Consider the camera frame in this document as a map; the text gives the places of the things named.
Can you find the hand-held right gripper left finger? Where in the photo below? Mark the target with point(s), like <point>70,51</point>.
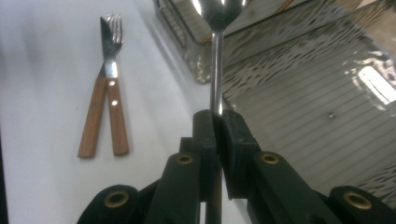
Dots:
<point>205,146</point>

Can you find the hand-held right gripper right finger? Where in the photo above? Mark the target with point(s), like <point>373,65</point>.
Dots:
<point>238,149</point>

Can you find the steel spoon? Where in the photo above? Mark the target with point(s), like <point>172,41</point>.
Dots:
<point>217,62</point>

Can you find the brown wooden chopstick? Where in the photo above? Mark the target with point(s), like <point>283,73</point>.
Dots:
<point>285,5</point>

